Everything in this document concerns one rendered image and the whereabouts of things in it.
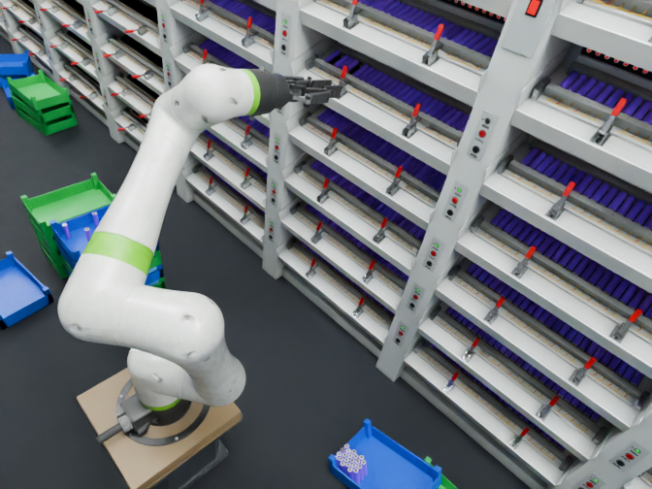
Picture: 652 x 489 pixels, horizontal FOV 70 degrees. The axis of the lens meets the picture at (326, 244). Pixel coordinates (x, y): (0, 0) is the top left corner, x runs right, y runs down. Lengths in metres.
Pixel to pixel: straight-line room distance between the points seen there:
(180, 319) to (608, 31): 0.92
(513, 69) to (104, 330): 0.96
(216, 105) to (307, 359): 1.23
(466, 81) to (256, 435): 1.30
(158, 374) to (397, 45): 1.02
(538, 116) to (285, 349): 1.27
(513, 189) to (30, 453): 1.64
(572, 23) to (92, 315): 1.02
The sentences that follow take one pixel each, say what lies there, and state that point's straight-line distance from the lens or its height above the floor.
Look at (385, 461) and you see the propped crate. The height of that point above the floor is 0.04.
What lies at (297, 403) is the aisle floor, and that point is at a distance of 1.81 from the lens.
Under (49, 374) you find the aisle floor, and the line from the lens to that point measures 1.99.
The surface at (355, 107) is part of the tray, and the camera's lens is 1.43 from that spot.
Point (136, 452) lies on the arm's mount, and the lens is 1.40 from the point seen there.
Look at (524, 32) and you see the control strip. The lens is 1.11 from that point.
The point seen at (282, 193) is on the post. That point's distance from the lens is 1.81.
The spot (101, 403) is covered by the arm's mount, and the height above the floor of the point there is 0.33.
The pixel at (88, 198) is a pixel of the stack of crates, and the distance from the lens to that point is 2.26.
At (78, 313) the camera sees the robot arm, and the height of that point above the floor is 0.95.
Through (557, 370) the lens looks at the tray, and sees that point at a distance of 1.46.
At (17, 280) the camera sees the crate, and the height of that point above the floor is 0.00.
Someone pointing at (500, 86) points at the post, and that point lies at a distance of 1.15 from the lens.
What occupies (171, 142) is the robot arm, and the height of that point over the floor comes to 1.08.
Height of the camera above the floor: 1.60
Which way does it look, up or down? 43 degrees down
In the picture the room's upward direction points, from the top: 10 degrees clockwise
